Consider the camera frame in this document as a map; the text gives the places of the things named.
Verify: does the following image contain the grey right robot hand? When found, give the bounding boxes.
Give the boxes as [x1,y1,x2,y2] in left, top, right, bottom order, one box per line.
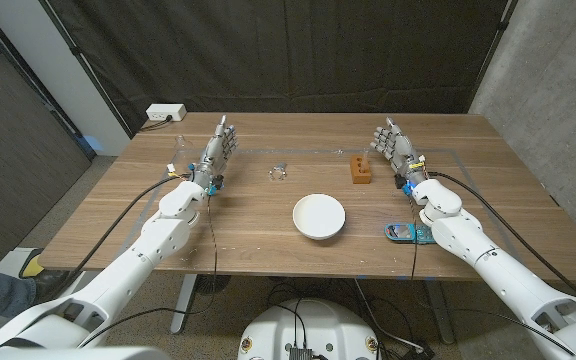
[369,117,428,185]

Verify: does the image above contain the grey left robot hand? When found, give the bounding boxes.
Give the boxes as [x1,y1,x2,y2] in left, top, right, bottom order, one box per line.
[189,114,240,189]

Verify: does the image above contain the orange wooden tube block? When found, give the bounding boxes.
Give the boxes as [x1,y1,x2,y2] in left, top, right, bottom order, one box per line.
[350,154,373,185]

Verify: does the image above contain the blue mobile phone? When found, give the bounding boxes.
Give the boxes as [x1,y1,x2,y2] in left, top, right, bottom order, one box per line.
[383,222,437,245]

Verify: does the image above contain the white round bowl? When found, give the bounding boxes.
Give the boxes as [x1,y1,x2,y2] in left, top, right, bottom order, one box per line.
[292,193,347,241]

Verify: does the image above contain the white power strip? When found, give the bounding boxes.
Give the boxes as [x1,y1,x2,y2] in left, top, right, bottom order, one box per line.
[145,103,188,122]

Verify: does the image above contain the grey tape outline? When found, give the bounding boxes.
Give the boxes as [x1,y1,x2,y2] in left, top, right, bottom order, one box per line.
[117,147,539,281]

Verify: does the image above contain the black round floor disc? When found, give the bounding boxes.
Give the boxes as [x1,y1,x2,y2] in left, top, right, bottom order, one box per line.
[192,274,232,295]

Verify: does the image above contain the black backdrop stand pole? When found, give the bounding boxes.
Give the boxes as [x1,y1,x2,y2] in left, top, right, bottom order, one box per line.
[466,0,519,115]
[39,0,135,140]

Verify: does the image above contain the black backdrop curtain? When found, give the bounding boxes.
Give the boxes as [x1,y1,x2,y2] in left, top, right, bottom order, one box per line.
[40,0,519,137]

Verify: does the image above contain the white table leg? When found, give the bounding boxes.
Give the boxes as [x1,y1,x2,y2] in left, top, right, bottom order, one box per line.
[170,273,199,335]

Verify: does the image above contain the grey table leg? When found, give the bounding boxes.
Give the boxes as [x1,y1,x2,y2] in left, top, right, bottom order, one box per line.
[425,279,457,345]

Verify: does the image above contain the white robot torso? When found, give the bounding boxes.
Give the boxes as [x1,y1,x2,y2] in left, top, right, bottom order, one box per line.
[237,298,380,360]

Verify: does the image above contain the dark wood door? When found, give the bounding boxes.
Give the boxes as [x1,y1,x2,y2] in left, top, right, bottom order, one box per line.
[0,9,94,266]

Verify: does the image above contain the black power adapter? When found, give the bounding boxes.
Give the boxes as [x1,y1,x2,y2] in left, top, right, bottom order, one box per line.
[402,342,437,360]

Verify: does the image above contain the person's black shoe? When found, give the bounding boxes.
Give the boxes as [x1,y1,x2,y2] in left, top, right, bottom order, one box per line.
[33,269,72,301]

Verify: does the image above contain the white yellow floor platform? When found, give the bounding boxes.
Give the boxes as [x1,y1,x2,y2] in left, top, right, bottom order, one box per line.
[0,247,48,280]

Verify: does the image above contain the silver metal clamp bracket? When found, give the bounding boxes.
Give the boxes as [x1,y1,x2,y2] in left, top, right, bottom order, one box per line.
[267,161,289,181]

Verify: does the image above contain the thin black left wrist cable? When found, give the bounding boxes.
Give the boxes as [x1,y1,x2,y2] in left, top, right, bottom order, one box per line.
[80,192,219,347]

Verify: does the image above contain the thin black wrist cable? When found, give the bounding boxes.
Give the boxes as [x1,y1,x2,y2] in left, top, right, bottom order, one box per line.
[407,194,419,281]
[80,192,219,347]

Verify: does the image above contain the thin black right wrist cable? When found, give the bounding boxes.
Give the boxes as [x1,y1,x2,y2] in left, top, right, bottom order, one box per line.
[407,194,419,281]

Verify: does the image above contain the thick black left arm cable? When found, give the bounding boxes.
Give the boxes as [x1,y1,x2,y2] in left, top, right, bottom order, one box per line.
[42,173,192,306]

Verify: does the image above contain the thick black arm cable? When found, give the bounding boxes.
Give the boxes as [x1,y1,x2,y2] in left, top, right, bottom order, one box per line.
[42,173,192,306]
[426,171,576,305]

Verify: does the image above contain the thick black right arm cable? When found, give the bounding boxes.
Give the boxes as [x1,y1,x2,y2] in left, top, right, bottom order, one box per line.
[426,171,576,305]

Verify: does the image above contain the black floor cable bundle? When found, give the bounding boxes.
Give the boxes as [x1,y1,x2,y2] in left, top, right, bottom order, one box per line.
[266,279,419,360]

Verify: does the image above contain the white floor cable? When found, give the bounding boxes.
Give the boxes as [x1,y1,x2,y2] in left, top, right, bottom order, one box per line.
[352,278,422,351]

